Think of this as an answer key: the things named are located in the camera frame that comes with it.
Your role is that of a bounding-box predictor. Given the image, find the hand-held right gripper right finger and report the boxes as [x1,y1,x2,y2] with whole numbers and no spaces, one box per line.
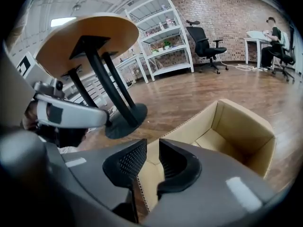
[157,138,202,201]

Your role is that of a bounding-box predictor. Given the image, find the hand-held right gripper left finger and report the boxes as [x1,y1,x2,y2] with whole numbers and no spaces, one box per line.
[102,138,148,223]

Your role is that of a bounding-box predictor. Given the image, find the brown cardboard box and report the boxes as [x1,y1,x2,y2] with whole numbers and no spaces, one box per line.
[132,98,276,219]

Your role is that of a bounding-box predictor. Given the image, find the white drawer cabinet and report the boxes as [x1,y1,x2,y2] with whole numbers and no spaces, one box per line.
[63,72,114,109]

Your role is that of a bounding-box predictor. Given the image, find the long white workbench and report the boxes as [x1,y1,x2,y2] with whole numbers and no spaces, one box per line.
[115,54,149,85]

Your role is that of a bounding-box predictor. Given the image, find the black office chair with headrest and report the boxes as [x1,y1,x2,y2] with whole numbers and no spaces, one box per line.
[186,19,229,75]

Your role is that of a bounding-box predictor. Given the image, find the white metal shelf rack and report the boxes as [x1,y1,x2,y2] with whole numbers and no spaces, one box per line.
[125,0,195,82]

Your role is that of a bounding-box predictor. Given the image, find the round wooden table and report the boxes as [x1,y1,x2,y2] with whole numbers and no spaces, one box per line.
[35,12,148,140]

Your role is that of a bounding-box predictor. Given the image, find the small white table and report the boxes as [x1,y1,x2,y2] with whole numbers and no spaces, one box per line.
[243,31,273,69]

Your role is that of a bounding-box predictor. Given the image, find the rectangular ceiling light panel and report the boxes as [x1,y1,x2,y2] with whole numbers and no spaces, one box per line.
[50,17,77,28]

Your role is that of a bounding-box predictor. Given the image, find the black mesh office chair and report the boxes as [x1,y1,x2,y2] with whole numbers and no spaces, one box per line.
[271,27,297,82]

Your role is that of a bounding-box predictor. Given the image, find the white head-worn camera headset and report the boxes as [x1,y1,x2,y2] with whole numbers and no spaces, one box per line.
[33,78,112,129]

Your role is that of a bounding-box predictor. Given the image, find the white cable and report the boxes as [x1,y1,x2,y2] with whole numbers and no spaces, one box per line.
[217,55,260,72]

